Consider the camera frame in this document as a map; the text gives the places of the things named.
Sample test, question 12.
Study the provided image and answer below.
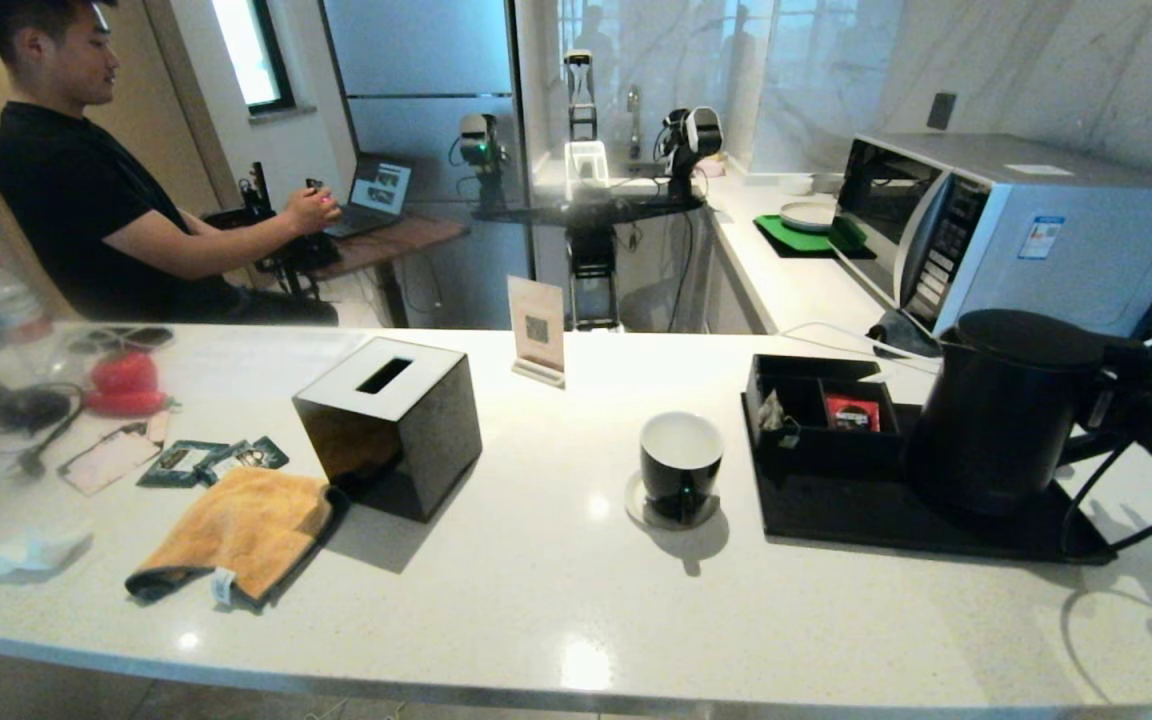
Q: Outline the black electric kettle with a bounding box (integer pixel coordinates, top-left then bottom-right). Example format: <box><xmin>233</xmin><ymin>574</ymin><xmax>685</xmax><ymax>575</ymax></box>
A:
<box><xmin>904</xmin><ymin>308</ymin><xmax>1152</xmax><ymax>517</ymax></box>

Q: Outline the pyramid tea bag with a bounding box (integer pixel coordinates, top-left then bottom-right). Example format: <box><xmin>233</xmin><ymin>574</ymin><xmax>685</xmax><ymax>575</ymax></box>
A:
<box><xmin>758</xmin><ymin>392</ymin><xmax>803</xmax><ymax>441</ymax></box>

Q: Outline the dark green tea packet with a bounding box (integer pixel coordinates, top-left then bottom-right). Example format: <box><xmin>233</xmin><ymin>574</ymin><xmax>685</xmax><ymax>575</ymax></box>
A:
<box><xmin>137</xmin><ymin>441</ymin><xmax>230</xmax><ymax>489</ymax></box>
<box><xmin>198</xmin><ymin>437</ymin><xmax>291</xmax><ymax>487</ymax></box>

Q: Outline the silver microwave oven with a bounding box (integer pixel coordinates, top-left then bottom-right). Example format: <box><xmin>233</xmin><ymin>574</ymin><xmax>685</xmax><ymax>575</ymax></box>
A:
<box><xmin>829</xmin><ymin>133</ymin><xmax>1152</xmax><ymax>346</ymax></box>

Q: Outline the black rectangular serving tray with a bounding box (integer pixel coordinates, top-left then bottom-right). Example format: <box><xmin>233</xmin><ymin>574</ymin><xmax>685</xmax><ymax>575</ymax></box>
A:
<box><xmin>742</xmin><ymin>400</ymin><xmax>1118</xmax><ymax>567</ymax></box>

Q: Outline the red coffee sachet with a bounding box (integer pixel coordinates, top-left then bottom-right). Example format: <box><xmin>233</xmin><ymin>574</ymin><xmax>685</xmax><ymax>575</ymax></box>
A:
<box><xmin>825</xmin><ymin>393</ymin><xmax>883</xmax><ymax>434</ymax></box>

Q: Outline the black compartment sachet box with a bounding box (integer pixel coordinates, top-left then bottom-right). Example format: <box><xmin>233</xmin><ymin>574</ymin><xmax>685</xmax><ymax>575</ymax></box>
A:
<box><xmin>746</xmin><ymin>355</ymin><xmax>905</xmax><ymax>479</ymax></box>

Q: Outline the white plate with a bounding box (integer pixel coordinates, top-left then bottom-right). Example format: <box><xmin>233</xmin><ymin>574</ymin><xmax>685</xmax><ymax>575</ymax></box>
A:
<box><xmin>778</xmin><ymin>201</ymin><xmax>837</xmax><ymax>235</ymax></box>

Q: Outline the green mat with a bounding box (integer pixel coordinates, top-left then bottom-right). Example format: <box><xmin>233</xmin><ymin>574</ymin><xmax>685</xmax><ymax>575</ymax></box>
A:
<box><xmin>753</xmin><ymin>214</ymin><xmax>874</xmax><ymax>261</ymax></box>

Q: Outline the black mug white inside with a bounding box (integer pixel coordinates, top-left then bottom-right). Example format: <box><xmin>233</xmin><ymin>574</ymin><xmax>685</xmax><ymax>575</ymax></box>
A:
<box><xmin>639</xmin><ymin>411</ymin><xmax>725</xmax><ymax>523</ymax></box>

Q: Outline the white round saucer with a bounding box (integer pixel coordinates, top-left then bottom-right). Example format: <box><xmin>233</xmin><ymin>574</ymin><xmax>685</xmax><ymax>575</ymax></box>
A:
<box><xmin>624</xmin><ymin>472</ymin><xmax>721</xmax><ymax>531</ymax></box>

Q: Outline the QR code table sign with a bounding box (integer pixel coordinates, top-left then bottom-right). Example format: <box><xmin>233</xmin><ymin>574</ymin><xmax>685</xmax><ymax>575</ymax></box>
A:
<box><xmin>507</xmin><ymin>276</ymin><xmax>568</xmax><ymax>390</ymax></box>

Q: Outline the black cube tissue box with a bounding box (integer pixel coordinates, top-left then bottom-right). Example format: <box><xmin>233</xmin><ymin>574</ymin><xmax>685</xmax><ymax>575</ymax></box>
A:
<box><xmin>293</xmin><ymin>337</ymin><xmax>484</xmax><ymax>523</ymax></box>

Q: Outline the brown wooden desk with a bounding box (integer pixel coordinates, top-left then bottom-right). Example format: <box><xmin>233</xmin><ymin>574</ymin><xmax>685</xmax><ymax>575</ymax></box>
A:
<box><xmin>306</xmin><ymin>215</ymin><xmax>470</xmax><ymax>329</ymax></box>

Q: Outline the open laptop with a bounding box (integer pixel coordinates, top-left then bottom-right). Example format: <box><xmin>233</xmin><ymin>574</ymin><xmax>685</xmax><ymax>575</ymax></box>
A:
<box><xmin>324</xmin><ymin>160</ymin><xmax>414</xmax><ymax>241</ymax></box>

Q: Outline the grey refrigerator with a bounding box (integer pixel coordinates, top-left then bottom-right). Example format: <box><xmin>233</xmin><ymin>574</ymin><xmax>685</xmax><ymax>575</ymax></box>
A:
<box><xmin>319</xmin><ymin>0</ymin><xmax>537</xmax><ymax>331</ymax></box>

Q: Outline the orange microfibre cloth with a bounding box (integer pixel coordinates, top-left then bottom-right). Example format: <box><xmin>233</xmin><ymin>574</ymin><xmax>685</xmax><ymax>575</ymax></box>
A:
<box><xmin>126</xmin><ymin>467</ymin><xmax>350</xmax><ymax>611</ymax></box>

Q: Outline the dark framed window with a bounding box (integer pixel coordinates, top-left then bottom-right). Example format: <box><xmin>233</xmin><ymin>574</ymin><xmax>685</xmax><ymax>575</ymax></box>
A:
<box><xmin>211</xmin><ymin>0</ymin><xmax>297</xmax><ymax>119</ymax></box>

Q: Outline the red toy chili pepper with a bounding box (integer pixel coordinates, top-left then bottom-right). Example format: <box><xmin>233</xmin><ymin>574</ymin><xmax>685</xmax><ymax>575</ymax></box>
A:
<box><xmin>82</xmin><ymin>390</ymin><xmax>177</xmax><ymax>419</ymax></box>

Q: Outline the red toy strawberry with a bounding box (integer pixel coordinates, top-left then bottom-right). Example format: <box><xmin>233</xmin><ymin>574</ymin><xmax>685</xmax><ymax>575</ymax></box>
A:
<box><xmin>89</xmin><ymin>351</ymin><xmax>161</xmax><ymax>396</ymax></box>

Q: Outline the torn pink foil sachet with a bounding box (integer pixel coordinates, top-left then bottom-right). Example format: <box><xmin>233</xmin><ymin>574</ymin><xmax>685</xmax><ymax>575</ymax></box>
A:
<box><xmin>58</xmin><ymin>422</ymin><xmax>169</xmax><ymax>497</ymax></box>

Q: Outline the person in black shirt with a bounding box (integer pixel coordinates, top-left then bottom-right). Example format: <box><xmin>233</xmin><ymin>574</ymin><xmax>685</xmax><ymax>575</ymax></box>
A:
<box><xmin>0</xmin><ymin>0</ymin><xmax>342</xmax><ymax>326</ymax></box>

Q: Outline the black round power adapter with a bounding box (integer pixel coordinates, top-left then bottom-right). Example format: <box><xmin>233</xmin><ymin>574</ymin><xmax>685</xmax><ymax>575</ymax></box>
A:
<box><xmin>0</xmin><ymin>388</ymin><xmax>75</xmax><ymax>433</ymax></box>

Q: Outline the crumpled white tissue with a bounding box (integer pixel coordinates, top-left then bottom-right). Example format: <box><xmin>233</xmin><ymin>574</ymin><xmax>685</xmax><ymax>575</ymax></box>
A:
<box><xmin>0</xmin><ymin>520</ymin><xmax>97</xmax><ymax>583</ymax></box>

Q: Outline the clear bottle red cap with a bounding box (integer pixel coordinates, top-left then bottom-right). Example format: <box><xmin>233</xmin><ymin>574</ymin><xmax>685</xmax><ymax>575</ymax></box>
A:
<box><xmin>0</xmin><ymin>250</ymin><xmax>52</xmax><ymax>351</ymax></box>

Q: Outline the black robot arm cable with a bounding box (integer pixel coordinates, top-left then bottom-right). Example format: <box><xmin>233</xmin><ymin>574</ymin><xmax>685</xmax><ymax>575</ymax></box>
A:
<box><xmin>1058</xmin><ymin>438</ymin><xmax>1152</xmax><ymax>557</ymax></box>

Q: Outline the white power cable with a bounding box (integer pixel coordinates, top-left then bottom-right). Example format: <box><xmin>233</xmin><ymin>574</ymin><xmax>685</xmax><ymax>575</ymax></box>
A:
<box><xmin>776</xmin><ymin>320</ymin><xmax>942</xmax><ymax>373</ymax></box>

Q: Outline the black plug with cable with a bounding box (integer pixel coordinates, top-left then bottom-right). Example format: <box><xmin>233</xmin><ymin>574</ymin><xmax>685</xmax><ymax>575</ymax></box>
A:
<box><xmin>16</xmin><ymin>402</ymin><xmax>87</xmax><ymax>477</ymax></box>

